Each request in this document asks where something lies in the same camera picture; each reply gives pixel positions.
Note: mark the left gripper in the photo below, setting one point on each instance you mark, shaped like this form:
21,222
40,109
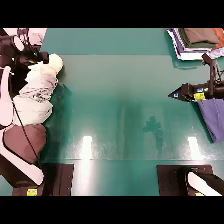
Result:
33,57

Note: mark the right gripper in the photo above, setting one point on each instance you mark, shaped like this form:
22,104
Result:
193,91

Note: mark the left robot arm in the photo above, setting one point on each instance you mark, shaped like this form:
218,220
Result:
6,100

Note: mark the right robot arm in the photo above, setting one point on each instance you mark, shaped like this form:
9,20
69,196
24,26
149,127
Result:
203,184

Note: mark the pink striped garment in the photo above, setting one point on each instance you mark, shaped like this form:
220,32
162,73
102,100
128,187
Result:
41,87

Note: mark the white garment with purple edge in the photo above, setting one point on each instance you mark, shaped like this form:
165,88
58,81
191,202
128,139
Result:
191,55

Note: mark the lavender garment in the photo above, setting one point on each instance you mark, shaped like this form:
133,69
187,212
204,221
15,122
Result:
217,52

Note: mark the dark green garment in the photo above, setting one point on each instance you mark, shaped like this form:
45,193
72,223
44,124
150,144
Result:
196,45

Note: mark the brown garment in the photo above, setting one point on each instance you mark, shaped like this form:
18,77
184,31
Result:
200,35

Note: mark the orange garment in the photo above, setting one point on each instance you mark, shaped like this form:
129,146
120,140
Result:
220,36

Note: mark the maroon garment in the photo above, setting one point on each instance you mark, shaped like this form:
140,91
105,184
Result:
25,141

